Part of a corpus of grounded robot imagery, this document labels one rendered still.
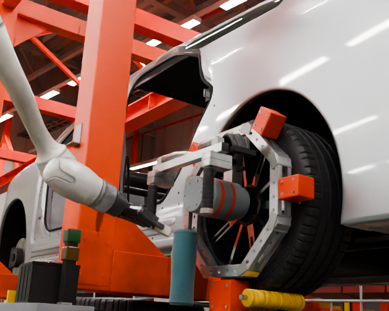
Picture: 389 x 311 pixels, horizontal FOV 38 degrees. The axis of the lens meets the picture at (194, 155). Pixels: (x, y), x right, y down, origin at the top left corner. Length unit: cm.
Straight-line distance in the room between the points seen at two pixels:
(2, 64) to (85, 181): 38
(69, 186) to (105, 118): 79
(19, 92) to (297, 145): 93
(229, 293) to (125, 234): 57
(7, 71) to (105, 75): 93
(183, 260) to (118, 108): 73
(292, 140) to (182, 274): 60
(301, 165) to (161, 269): 79
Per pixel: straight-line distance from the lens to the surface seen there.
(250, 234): 209
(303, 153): 194
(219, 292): 201
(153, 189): 207
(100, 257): 225
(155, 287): 237
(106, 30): 250
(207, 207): 177
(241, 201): 201
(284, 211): 188
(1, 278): 413
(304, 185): 182
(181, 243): 204
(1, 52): 153
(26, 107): 162
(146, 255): 235
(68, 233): 166
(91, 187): 163
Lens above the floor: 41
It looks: 17 degrees up
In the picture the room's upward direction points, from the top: 3 degrees clockwise
